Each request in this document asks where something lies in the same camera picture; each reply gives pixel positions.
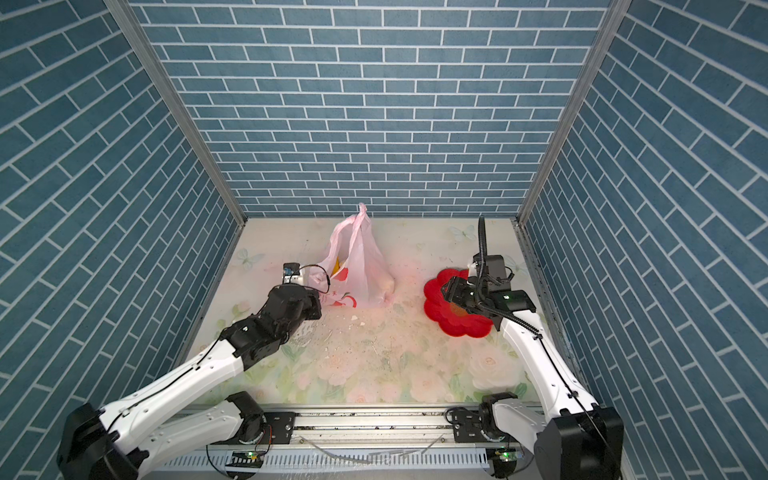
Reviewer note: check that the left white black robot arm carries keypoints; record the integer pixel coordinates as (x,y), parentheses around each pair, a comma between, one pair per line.
(130,437)

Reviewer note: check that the red flower-shaped plate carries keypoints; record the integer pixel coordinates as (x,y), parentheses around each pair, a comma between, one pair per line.
(452,319)

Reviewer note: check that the white slotted cable duct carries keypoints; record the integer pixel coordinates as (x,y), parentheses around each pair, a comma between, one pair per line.
(336,460)

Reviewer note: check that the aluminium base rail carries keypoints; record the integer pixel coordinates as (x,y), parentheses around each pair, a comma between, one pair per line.
(395,428)

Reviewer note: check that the pink plastic bag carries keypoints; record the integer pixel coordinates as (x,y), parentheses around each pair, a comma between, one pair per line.
(354,272)

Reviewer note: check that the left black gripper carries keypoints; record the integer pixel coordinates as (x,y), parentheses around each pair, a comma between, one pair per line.
(312,300)

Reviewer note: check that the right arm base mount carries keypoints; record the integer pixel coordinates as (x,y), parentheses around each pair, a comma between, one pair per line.
(469,426)

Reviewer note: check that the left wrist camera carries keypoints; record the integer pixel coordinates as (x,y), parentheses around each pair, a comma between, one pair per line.
(292,273)

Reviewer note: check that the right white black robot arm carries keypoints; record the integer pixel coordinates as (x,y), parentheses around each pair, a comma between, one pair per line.
(574,437)

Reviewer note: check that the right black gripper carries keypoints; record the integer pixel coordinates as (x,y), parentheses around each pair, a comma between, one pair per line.
(453,289)

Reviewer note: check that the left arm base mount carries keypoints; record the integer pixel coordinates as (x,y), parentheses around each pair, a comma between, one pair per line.
(274,428)

